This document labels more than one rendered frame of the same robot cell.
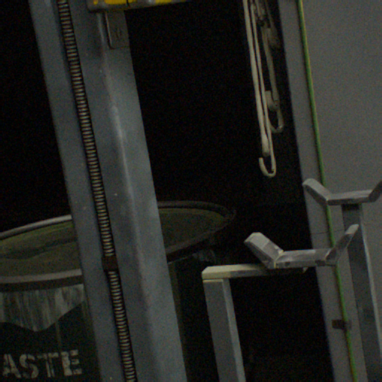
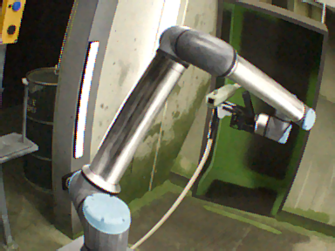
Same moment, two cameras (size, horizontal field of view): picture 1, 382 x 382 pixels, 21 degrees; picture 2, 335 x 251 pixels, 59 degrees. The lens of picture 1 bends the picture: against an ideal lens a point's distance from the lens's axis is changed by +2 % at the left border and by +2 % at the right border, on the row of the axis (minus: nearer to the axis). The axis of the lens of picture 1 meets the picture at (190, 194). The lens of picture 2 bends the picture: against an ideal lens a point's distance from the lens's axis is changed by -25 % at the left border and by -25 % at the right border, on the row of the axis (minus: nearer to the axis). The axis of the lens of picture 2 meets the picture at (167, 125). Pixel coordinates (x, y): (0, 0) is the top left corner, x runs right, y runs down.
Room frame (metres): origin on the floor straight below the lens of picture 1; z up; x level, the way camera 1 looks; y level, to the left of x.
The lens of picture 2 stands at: (-0.43, -0.95, 1.50)
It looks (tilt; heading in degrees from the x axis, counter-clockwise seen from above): 19 degrees down; 6
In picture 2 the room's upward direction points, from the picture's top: 11 degrees clockwise
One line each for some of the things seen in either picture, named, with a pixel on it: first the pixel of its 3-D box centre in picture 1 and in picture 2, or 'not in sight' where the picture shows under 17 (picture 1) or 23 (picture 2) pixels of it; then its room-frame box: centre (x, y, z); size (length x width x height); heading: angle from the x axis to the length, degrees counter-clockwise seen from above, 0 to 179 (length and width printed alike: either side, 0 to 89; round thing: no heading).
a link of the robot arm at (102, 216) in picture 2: not in sight; (105, 224); (0.47, -0.72, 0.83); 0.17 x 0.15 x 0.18; 34
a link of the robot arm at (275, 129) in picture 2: not in sight; (277, 129); (1.04, -1.27, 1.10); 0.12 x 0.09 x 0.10; 74
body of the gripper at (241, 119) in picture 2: not in sight; (244, 118); (1.09, -1.11, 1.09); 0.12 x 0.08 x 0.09; 74
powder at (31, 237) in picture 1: (93, 244); (55, 77); (1.97, 0.21, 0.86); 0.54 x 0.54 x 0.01
